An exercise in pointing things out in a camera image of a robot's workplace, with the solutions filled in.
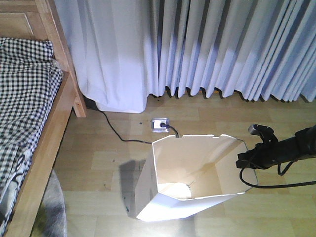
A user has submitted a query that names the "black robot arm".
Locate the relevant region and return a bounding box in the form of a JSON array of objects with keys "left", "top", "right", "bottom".
[{"left": 236, "top": 124, "right": 316, "bottom": 169}]

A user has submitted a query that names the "white plastic trash bin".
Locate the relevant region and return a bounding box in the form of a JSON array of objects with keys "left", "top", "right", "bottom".
[{"left": 135, "top": 134, "right": 258, "bottom": 222}]

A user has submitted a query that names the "white sheer curtain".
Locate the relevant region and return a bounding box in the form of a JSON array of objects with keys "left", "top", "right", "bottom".
[{"left": 55, "top": 0, "right": 158, "bottom": 113}]

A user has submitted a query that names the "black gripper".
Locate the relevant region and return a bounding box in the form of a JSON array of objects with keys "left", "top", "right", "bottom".
[{"left": 236, "top": 137, "right": 299, "bottom": 171}]

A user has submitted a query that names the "floor power outlet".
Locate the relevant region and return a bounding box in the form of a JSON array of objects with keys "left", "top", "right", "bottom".
[{"left": 151, "top": 118, "right": 169, "bottom": 133}]

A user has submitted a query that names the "grey pleated curtain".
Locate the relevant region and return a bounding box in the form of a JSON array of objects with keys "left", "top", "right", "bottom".
[{"left": 147, "top": 0, "right": 316, "bottom": 102}]

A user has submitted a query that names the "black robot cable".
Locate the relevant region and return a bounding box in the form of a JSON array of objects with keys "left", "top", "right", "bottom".
[{"left": 239, "top": 158, "right": 316, "bottom": 190}]

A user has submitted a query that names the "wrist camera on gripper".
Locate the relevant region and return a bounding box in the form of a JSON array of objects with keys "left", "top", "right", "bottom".
[{"left": 248, "top": 124, "right": 278, "bottom": 144}]

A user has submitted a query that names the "wooden bed frame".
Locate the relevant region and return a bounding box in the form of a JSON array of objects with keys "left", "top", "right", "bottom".
[{"left": 0, "top": 0, "right": 86, "bottom": 237}]

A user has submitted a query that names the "black white checkered bedsheet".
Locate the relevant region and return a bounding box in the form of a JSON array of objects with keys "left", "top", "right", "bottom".
[{"left": 0, "top": 37, "right": 63, "bottom": 233}]

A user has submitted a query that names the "grey round rug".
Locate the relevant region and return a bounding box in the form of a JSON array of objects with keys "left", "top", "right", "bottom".
[{"left": 30, "top": 171, "right": 67, "bottom": 237}]

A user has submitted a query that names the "black power cord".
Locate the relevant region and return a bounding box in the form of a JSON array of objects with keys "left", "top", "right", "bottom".
[{"left": 85, "top": 98, "right": 180, "bottom": 144}]

